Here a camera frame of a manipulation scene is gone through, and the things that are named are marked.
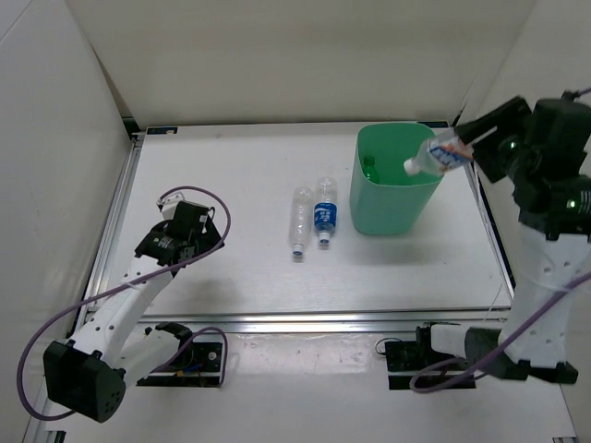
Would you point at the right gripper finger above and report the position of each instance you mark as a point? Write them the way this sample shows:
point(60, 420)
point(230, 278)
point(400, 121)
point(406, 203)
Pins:
point(493, 152)
point(514, 109)

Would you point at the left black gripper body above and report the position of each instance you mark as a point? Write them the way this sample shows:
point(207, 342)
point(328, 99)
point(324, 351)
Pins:
point(206, 241)

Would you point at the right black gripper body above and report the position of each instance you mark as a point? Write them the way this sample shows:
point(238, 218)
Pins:
point(521, 161)

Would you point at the clear bottle orange blue label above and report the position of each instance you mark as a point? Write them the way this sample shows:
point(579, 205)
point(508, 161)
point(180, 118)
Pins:
point(439, 155)

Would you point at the clear plastic bottle blue cap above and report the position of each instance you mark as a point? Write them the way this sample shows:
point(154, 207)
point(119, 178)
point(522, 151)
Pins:
point(300, 221)

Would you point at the green soda bottle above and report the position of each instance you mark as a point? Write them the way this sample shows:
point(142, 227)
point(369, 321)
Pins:
point(370, 170)

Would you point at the blue label water bottle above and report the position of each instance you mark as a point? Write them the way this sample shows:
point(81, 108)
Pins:
point(325, 210)

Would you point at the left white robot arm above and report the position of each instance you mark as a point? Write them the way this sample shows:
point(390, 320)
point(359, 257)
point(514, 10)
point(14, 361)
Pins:
point(90, 372)

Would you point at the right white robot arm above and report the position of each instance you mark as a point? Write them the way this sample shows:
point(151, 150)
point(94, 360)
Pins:
point(554, 234)

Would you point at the green plastic bin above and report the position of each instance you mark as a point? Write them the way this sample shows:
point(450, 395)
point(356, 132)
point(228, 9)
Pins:
point(394, 204)

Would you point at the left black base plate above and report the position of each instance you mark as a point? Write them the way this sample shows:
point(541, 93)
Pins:
point(198, 367)

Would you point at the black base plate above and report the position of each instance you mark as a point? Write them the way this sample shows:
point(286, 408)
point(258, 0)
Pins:
point(198, 367)
point(405, 358)

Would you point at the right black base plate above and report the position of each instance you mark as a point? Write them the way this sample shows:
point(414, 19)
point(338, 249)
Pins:
point(405, 358)

